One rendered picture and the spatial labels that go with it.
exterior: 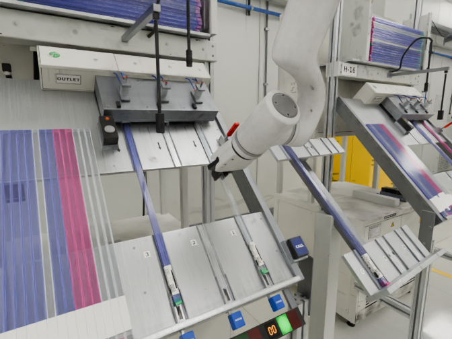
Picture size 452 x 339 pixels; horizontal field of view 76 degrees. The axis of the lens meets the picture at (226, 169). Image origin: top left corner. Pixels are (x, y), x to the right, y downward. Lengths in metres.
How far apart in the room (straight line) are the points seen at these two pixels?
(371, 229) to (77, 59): 1.43
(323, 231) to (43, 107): 0.86
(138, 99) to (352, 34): 1.21
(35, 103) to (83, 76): 0.14
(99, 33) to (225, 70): 2.01
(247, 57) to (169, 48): 2.06
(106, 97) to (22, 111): 0.20
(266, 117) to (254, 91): 2.48
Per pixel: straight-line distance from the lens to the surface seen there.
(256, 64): 3.10
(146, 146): 0.82
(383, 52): 1.82
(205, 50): 1.09
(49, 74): 0.91
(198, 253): 0.69
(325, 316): 1.09
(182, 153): 0.84
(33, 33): 0.96
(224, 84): 2.86
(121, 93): 0.85
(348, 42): 1.74
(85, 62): 0.92
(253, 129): 0.62
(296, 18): 0.59
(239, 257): 0.73
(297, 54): 0.58
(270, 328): 0.73
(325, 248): 0.99
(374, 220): 1.64
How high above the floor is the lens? 1.11
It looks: 10 degrees down
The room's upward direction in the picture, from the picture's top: straight up
